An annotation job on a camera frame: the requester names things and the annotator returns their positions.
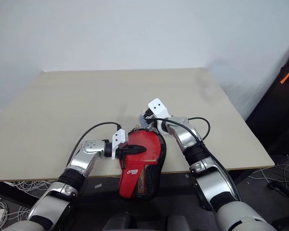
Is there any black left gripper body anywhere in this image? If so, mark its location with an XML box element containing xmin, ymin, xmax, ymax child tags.
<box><xmin>115</xmin><ymin>145</ymin><xmax>126</xmax><ymax>160</ymax></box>

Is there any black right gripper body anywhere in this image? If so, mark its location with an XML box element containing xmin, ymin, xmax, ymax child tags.
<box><xmin>142</xmin><ymin>108</ymin><xmax>154</xmax><ymax>120</ymax></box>

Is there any white blue plush zipper charm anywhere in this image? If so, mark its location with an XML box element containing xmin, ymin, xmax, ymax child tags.
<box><xmin>138</xmin><ymin>114</ymin><xmax>151</xmax><ymax>128</ymax></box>

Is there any red black paddle case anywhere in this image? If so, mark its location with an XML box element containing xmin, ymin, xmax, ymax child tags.
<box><xmin>118</xmin><ymin>128</ymin><xmax>167</xmax><ymax>200</ymax></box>

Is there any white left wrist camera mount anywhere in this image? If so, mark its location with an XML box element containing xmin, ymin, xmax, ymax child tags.
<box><xmin>111</xmin><ymin>129</ymin><xmax>129</xmax><ymax>160</ymax></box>

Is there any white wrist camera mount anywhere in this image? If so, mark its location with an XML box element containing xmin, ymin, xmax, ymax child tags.
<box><xmin>147</xmin><ymin>98</ymin><xmax>172</xmax><ymax>119</ymax></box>
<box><xmin>111</xmin><ymin>129</ymin><xmax>129</xmax><ymax>160</ymax></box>

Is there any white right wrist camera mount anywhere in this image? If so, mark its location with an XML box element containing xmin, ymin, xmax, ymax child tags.
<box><xmin>147</xmin><ymin>98</ymin><xmax>172</xmax><ymax>119</ymax></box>

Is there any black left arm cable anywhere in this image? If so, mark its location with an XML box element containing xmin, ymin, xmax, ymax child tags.
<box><xmin>69</xmin><ymin>122</ymin><xmax>122</xmax><ymax>167</ymax></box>

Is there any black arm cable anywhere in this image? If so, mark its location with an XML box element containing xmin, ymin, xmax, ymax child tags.
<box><xmin>69</xmin><ymin>122</ymin><xmax>122</xmax><ymax>167</ymax></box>
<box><xmin>144</xmin><ymin>116</ymin><xmax>210</xmax><ymax>145</ymax></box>

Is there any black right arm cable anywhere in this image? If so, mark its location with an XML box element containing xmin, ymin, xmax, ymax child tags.
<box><xmin>144</xmin><ymin>116</ymin><xmax>210</xmax><ymax>145</ymax></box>

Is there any white floor cable tangle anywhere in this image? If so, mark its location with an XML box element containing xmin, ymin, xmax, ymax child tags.
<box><xmin>0</xmin><ymin>180</ymin><xmax>60</xmax><ymax>228</ymax></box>

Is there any grey floor cable tangle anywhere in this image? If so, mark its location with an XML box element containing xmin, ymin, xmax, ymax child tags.
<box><xmin>251</xmin><ymin>160</ymin><xmax>289</xmax><ymax>194</ymax></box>

